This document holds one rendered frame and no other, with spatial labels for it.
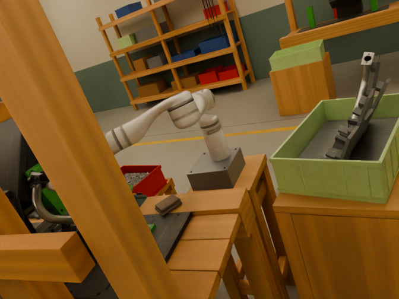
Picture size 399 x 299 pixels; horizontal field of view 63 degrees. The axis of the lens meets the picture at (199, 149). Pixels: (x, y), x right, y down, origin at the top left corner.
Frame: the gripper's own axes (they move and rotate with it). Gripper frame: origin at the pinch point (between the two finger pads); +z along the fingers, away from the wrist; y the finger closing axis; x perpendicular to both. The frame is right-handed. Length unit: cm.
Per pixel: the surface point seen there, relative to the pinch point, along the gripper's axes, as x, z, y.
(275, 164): 0, -62, -66
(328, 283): 46, -58, -99
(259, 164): -9, -49, -81
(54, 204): 4.9, 4.1, -8.8
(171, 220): 15, -24, -41
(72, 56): -610, 516, -322
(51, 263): 35, -45, 18
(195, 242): 27, -37, -38
